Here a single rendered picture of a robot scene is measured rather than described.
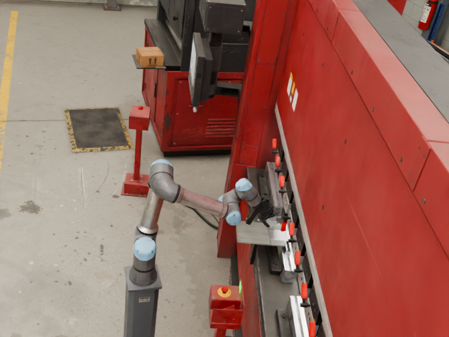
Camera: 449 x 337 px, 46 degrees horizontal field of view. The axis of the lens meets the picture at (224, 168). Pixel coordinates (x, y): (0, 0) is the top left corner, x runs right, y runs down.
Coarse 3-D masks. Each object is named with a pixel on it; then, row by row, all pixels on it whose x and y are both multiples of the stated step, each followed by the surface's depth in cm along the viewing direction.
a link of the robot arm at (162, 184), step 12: (156, 180) 256; (168, 180) 256; (156, 192) 256; (168, 192) 254; (180, 192) 256; (192, 192) 261; (192, 204) 259; (204, 204) 261; (216, 204) 264; (228, 204) 269; (228, 216) 265; (240, 216) 265
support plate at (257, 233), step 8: (240, 224) 300; (256, 224) 302; (240, 232) 294; (248, 232) 295; (256, 232) 296; (264, 232) 297; (240, 240) 288; (248, 240) 289; (256, 240) 290; (264, 240) 291; (272, 240) 292
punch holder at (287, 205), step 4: (288, 180) 287; (288, 184) 286; (288, 188) 285; (292, 188) 276; (288, 192) 284; (292, 192) 275; (284, 196) 291; (288, 196) 283; (292, 196) 276; (284, 200) 290; (288, 200) 282; (292, 200) 278; (284, 204) 289; (288, 204) 279; (284, 208) 288; (288, 208) 281; (288, 212) 282
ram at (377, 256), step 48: (288, 48) 324; (288, 96) 309; (336, 96) 214; (288, 144) 296; (336, 144) 208; (384, 144) 160; (336, 192) 202; (384, 192) 157; (336, 240) 196; (384, 240) 153; (432, 240) 126; (336, 288) 191; (384, 288) 150; (432, 288) 123; (336, 336) 186; (384, 336) 147; (432, 336) 121
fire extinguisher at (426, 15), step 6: (426, 0) 744; (432, 0) 738; (438, 0) 743; (426, 6) 746; (432, 6) 742; (426, 12) 748; (432, 12) 747; (420, 18) 760; (426, 18) 752; (432, 18) 756; (420, 24) 760; (426, 24) 756
